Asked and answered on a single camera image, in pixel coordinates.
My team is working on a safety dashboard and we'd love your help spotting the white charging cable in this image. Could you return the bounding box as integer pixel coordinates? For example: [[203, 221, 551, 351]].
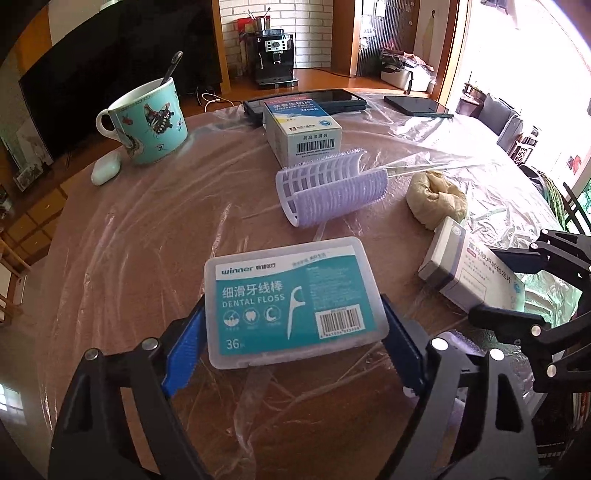
[[198, 90, 236, 112]]

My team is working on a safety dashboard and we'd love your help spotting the teal dental floss box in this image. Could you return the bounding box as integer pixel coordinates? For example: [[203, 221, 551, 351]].
[[204, 237, 390, 370]]

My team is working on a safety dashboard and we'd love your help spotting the black coffee machine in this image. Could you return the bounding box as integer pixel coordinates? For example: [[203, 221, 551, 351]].
[[249, 30, 300, 88]]

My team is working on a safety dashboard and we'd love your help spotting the green cloth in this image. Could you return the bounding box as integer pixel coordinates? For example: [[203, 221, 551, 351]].
[[540, 171, 568, 232]]

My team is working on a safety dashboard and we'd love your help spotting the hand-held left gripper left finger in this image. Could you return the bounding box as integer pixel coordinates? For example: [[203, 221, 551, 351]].
[[47, 295, 213, 480]]

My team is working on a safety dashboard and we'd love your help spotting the clear plastic table sheet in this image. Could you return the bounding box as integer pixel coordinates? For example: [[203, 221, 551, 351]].
[[46, 92, 591, 480]]

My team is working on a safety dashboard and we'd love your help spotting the white storage container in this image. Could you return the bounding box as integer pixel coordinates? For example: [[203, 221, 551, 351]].
[[381, 67, 437, 93]]

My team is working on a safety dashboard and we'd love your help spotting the crumpled dark bag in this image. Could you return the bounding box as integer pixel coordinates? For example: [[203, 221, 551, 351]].
[[381, 46, 435, 72]]

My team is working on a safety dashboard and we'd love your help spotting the carved wooden side table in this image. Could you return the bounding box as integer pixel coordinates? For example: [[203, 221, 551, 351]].
[[510, 138, 534, 167]]

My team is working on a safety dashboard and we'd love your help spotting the teal butterfly mug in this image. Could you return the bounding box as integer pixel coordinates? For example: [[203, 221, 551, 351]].
[[95, 77, 189, 165]]

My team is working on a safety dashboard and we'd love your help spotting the white earbud case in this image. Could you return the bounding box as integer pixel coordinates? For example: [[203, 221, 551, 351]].
[[91, 152, 122, 186]]

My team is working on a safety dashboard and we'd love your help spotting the tablet in dark case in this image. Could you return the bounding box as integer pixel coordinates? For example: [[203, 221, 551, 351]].
[[243, 89, 368, 127]]

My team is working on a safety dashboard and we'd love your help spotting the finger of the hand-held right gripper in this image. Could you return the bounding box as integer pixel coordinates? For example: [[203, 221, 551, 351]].
[[492, 228, 591, 289], [468, 302, 591, 393]]

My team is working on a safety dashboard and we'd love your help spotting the black smartphone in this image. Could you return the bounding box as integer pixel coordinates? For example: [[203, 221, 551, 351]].
[[383, 95, 455, 118]]

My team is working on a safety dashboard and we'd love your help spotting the grey armchair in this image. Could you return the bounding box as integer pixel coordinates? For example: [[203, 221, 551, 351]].
[[478, 92, 525, 153]]

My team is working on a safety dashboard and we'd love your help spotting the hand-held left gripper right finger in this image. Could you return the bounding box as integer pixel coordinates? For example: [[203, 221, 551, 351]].
[[381, 293, 541, 480]]

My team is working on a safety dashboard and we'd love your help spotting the black ribbed heater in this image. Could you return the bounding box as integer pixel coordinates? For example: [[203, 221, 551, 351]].
[[358, 46, 384, 77]]

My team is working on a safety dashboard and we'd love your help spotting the giraffe picture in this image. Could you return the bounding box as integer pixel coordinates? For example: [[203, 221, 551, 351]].
[[2, 124, 54, 167]]

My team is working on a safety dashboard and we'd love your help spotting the blue and white medicine box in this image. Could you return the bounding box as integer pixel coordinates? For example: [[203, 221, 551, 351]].
[[262, 98, 343, 168]]

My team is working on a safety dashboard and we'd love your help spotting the dark metal spoon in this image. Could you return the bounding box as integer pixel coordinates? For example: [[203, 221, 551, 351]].
[[159, 51, 184, 86]]

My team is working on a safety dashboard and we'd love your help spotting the floral picture frame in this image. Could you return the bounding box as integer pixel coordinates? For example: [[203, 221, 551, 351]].
[[14, 164, 44, 190]]

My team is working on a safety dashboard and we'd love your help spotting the black flat screen television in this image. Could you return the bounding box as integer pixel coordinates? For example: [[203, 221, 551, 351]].
[[18, 0, 222, 160]]

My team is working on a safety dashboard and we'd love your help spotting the lilac hair roller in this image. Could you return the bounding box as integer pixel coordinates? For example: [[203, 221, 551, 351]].
[[276, 148, 386, 228]]

